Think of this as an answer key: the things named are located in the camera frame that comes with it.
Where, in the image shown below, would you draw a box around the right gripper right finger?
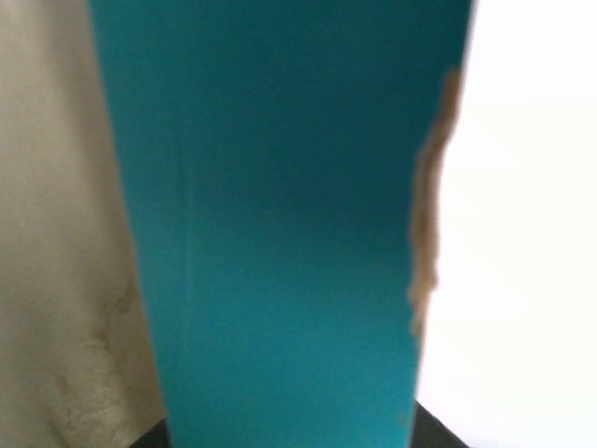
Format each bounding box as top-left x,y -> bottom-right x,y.
412,401 -> 466,448

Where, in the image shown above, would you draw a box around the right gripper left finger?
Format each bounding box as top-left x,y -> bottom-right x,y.
134,419 -> 171,448

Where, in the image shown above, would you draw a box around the teal wooden photo frame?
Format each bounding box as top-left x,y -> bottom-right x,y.
90,0 -> 470,447

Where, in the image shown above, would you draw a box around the white passe-partout mat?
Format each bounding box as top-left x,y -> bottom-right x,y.
419,1 -> 596,447

